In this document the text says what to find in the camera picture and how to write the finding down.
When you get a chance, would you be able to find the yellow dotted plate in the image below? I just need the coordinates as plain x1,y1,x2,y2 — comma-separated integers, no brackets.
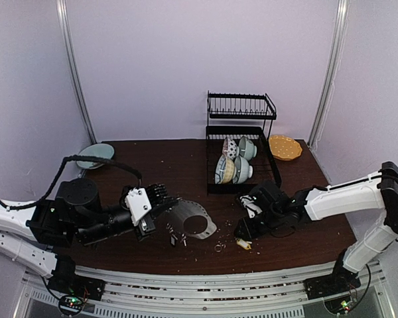
269,135,302,161

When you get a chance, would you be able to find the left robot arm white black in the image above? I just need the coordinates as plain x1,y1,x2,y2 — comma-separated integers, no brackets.
0,178,180,299

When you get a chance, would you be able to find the pale green bowl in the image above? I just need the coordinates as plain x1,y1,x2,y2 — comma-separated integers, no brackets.
232,156,253,184
238,136,257,161

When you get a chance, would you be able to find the pale green bowl front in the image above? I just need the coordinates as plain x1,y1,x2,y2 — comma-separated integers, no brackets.
232,156,253,184

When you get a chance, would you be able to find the key with yellow tag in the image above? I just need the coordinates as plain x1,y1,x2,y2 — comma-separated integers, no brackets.
235,238,252,250

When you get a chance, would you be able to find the aluminium frame post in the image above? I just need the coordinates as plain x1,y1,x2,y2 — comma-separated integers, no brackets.
308,0,350,150
56,0,97,144

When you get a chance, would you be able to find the beige blue patterned bowl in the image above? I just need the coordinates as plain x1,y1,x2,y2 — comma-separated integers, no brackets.
214,154,235,184

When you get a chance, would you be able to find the aluminium front rail base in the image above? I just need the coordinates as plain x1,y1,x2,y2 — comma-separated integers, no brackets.
13,260,395,318

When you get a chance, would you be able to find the pale green bowl rear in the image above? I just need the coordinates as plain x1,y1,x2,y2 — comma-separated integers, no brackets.
238,136,257,161

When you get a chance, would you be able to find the white blue patterned bowl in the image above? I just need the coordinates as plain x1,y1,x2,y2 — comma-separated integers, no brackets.
222,137,239,160

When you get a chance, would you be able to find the black wire dish rack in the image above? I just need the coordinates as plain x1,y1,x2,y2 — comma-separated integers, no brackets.
206,91,282,194

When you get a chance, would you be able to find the light blue floral plate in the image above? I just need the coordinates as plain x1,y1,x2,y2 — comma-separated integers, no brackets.
76,143,115,170

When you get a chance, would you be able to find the black braided cable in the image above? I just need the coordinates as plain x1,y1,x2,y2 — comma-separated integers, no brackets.
0,154,144,211

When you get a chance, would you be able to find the small metal keyring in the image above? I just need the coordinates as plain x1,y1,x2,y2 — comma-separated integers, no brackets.
214,244,223,252

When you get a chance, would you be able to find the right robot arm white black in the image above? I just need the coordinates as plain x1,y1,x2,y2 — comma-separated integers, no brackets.
234,162,398,293

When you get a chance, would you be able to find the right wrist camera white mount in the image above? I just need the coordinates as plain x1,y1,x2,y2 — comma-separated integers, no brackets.
239,195,262,219

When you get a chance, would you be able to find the left aluminium frame post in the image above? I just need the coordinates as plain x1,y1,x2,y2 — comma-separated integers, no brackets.
56,0,97,144

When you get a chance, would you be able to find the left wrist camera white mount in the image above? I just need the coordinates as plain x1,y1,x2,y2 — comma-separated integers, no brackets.
124,188,152,226

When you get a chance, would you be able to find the right aluminium frame post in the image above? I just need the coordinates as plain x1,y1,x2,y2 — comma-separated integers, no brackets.
308,0,350,150

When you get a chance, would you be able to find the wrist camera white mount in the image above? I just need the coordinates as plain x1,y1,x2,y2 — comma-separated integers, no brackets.
124,188,152,226
239,195,262,219

